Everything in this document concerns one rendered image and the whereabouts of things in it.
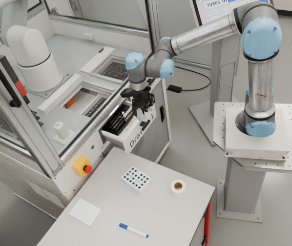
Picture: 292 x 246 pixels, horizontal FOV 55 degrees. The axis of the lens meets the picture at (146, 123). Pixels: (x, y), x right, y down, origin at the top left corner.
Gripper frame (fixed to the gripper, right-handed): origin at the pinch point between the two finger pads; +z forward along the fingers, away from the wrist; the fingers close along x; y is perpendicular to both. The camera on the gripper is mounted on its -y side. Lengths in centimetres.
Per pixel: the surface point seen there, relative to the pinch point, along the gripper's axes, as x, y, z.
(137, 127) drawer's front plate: -3.1, -1.0, 5.5
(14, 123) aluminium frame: -46, -18, -33
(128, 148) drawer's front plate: -13.6, -0.9, 10.7
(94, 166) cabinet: -24.4, -18.0, 23.4
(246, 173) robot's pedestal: 19, 52, 44
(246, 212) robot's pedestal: 21, 58, 92
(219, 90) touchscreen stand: 96, 9, 59
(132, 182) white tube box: -26.5, 8.5, 16.5
